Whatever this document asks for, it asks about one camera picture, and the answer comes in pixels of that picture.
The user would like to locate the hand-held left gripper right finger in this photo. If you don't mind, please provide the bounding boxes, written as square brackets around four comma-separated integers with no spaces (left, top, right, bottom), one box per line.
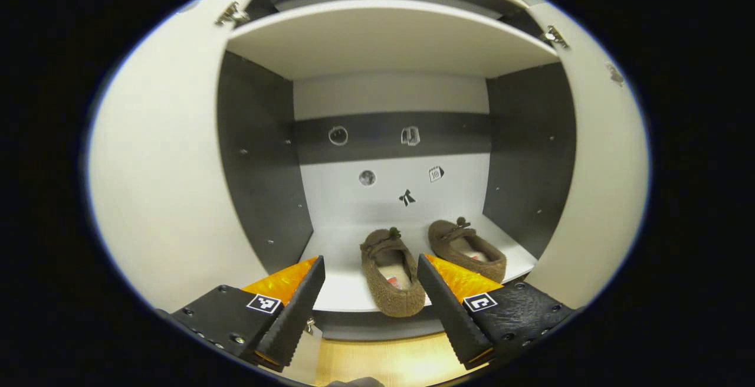
[417,253,576,370]

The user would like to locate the white cabinet door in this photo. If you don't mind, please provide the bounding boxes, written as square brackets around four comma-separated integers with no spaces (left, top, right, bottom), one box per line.
[87,0,269,314]
[525,4,649,311]

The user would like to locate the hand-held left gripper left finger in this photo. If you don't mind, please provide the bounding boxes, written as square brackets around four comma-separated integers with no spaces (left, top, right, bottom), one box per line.
[171,255,326,373]

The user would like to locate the brown fuzzy shoe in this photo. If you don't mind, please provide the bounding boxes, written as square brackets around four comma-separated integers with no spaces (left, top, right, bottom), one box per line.
[428,217,508,284]
[360,228,426,318]

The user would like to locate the white shoe cabinet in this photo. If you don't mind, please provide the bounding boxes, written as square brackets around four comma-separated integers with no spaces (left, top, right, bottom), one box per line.
[217,0,577,340]

